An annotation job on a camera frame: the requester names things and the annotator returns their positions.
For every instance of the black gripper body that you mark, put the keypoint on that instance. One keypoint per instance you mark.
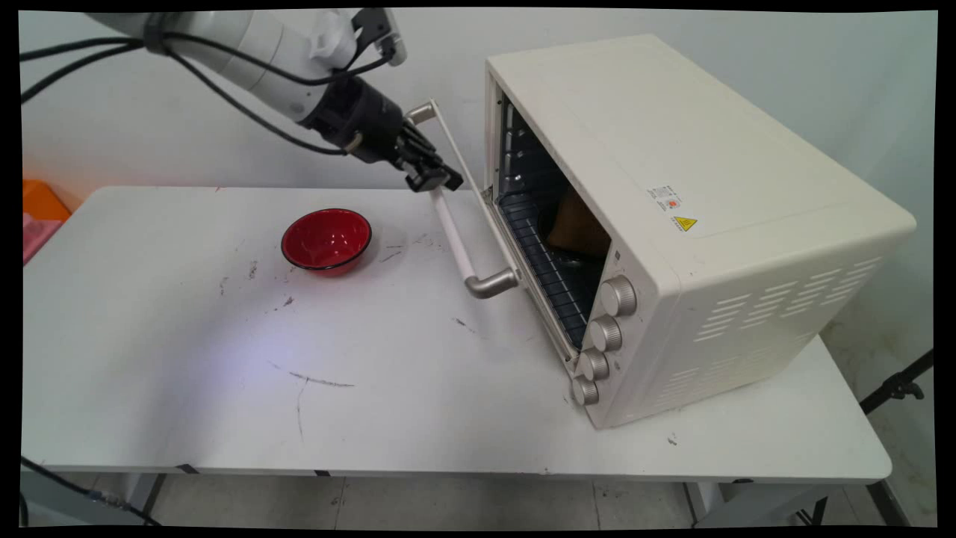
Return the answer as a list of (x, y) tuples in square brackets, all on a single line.
[(358, 119)]

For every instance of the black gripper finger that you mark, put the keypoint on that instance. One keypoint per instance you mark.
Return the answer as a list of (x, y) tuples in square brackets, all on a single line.
[(429, 149), (429, 179)]

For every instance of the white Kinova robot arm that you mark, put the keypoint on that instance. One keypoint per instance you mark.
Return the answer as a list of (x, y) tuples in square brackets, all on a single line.
[(246, 45)]

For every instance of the red bowl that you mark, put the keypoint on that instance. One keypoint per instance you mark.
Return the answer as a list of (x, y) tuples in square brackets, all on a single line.
[(326, 239)]

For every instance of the metal oven rack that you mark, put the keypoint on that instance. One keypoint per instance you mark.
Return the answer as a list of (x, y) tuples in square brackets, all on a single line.
[(545, 269)]

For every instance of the brown bread slice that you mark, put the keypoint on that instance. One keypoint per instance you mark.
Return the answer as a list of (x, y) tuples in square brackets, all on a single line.
[(579, 224)]

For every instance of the silver oven knob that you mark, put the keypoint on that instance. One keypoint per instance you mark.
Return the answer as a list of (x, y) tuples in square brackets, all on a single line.
[(585, 391), (618, 296), (595, 365), (606, 333)]

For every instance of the white label sticker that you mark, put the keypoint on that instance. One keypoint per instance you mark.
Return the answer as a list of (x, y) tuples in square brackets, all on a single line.
[(665, 199)]

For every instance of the cream toaster oven body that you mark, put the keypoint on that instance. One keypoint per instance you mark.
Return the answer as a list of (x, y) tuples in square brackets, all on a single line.
[(672, 134)]

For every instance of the yellow warning sticker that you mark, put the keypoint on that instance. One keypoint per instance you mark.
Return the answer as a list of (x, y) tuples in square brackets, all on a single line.
[(685, 223)]

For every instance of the orange box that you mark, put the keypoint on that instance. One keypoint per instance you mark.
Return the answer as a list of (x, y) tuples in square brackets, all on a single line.
[(43, 200)]

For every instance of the pink box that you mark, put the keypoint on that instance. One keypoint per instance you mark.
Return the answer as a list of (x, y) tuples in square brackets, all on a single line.
[(37, 235)]

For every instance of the grey table leg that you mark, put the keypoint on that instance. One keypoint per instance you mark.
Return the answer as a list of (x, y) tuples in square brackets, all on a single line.
[(146, 497)]

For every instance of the black tripod stand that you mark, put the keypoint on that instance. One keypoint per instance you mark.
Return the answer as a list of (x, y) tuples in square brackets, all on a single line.
[(896, 388)]

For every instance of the black table leg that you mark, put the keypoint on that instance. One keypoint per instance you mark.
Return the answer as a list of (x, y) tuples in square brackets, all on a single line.
[(889, 504)]

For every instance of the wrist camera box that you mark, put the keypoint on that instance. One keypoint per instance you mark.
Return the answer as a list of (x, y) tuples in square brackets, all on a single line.
[(381, 33)]

